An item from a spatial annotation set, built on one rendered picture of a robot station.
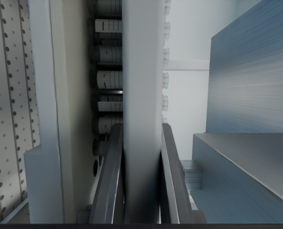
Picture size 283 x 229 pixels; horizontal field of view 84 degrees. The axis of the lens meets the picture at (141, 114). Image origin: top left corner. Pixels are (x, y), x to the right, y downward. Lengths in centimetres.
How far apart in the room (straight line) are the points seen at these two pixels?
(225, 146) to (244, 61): 35
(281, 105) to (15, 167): 44
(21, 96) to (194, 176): 23
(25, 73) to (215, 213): 26
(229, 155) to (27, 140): 22
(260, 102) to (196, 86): 328
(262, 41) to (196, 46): 324
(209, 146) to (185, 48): 346
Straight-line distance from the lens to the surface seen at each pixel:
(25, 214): 22
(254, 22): 52
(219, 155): 19
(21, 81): 22
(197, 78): 370
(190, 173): 23
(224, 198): 19
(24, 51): 23
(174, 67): 109
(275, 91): 43
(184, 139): 398
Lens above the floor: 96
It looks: 1 degrees up
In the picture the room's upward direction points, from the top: 90 degrees clockwise
